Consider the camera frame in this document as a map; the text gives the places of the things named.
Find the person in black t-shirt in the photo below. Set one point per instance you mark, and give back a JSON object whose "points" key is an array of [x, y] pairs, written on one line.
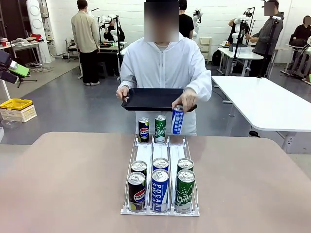
{"points": [[185, 24]]}

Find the person's right forearm white sleeve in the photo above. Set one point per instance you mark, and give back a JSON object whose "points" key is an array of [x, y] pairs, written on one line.
{"points": [[126, 80]]}

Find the black tripod pole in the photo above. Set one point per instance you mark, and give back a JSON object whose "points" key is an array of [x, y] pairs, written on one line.
{"points": [[119, 48]]}

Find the black table foot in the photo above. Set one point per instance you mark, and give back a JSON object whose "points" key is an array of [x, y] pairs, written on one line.
{"points": [[254, 134]]}

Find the person in white hoodie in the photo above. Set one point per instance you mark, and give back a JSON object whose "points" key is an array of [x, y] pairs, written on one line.
{"points": [[165, 65]]}

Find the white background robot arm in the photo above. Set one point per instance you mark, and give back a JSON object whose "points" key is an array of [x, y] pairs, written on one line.
{"points": [[239, 24], [197, 21], [108, 20]]}

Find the green Chilsung cider can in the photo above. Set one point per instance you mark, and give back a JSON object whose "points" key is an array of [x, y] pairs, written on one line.
{"points": [[185, 163], [185, 194], [160, 129]]}

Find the small black floor tripod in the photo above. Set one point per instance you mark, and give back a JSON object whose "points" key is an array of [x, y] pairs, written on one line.
{"points": [[23, 80]]}

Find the blue Pocari Sweat can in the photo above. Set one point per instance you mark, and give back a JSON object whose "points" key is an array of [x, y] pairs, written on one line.
{"points": [[160, 163], [160, 194], [177, 121]]}

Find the person's left hand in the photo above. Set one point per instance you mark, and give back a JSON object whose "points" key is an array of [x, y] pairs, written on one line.
{"points": [[189, 99]]}

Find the large white table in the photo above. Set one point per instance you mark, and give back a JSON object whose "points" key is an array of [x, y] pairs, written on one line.
{"points": [[264, 104]]}

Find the black plastic serving tray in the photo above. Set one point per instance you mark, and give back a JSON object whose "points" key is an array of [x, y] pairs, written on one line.
{"points": [[150, 99]]}

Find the white plastic crate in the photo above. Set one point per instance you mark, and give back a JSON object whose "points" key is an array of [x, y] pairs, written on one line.
{"points": [[20, 116]]}

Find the white stand leg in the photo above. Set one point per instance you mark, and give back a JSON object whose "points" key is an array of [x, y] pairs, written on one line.
{"points": [[5, 89]]}

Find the white can dispenser rack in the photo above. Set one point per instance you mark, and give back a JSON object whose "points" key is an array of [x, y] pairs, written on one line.
{"points": [[159, 151]]}

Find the person's left forearm white sleeve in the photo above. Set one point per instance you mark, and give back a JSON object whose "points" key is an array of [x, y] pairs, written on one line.
{"points": [[204, 87]]}

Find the white background desk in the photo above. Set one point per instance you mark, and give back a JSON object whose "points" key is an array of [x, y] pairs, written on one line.
{"points": [[240, 54]]}

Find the black backpack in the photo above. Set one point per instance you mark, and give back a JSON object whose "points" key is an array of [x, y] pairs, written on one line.
{"points": [[216, 58]]}

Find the seated person in black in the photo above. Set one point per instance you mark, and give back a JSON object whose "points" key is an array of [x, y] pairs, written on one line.
{"points": [[301, 32]]}

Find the black Pepsi can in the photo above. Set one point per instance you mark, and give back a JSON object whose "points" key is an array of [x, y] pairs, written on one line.
{"points": [[143, 131], [136, 194], [139, 166]]}

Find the white drawer cabinet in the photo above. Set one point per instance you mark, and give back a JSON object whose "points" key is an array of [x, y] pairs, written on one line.
{"points": [[205, 49]]}

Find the dark grey plastic stool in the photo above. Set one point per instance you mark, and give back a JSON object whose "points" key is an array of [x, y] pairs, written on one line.
{"points": [[102, 70]]}

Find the man in beige shirt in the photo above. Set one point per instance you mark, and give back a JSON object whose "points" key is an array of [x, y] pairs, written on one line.
{"points": [[85, 34]]}

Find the person's right hand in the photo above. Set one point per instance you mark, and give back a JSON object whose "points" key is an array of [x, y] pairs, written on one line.
{"points": [[122, 93]]}

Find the white tower air conditioner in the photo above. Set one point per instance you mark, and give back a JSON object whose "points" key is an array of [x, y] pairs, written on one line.
{"points": [[36, 24]]}

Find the red cup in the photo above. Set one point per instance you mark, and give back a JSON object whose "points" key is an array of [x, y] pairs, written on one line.
{"points": [[4, 43]]}

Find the cluttered white side table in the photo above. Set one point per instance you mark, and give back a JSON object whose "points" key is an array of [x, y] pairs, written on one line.
{"points": [[24, 46]]}

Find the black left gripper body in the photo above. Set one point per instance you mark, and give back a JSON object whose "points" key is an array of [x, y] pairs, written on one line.
{"points": [[7, 76]]}

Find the yellow plastic crate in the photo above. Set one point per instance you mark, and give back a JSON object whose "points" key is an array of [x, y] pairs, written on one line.
{"points": [[15, 104]]}

